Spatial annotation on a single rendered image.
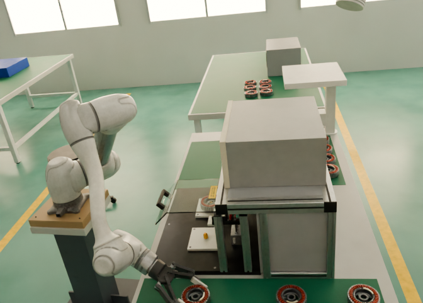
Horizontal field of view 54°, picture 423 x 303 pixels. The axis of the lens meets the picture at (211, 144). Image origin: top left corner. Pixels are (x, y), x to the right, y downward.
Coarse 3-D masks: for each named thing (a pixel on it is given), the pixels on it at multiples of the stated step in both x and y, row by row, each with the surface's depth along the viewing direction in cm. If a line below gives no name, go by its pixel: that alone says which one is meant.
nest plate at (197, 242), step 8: (192, 232) 194; (200, 232) 193; (208, 232) 192; (192, 240) 189; (200, 240) 188; (208, 240) 187; (216, 240) 187; (192, 248) 184; (200, 248) 183; (208, 248) 182; (216, 248) 182
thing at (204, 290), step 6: (186, 288) 162; (192, 288) 162; (198, 288) 162; (204, 288) 162; (186, 294) 160; (192, 294) 162; (198, 294) 160; (204, 294) 158; (186, 300) 157; (192, 300) 159; (198, 300) 156; (204, 300) 156
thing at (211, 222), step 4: (212, 216) 180; (224, 216) 179; (228, 216) 183; (232, 216) 182; (208, 220) 184; (212, 220) 180; (224, 220) 180; (228, 220) 180; (232, 220) 180; (236, 220) 179; (208, 224) 182; (212, 224) 181; (224, 224) 180; (228, 224) 180; (232, 224) 180; (236, 224) 181; (236, 228) 182; (236, 232) 183
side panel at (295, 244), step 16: (272, 224) 156; (288, 224) 156; (304, 224) 155; (320, 224) 154; (272, 240) 160; (288, 240) 159; (304, 240) 158; (320, 240) 157; (272, 256) 164; (288, 256) 163; (304, 256) 162; (320, 256) 161; (272, 272) 166; (288, 272) 165; (304, 272) 164; (320, 272) 163
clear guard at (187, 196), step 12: (180, 180) 182; (192, 180) 181; (204, 180) 180; (216, 180) 179; (180, 192) 173; (192, 192) 172; (204, 192) 171; (168, 204) 168; (180, 204) 165; (192, 204) 165; (204, 204) 164
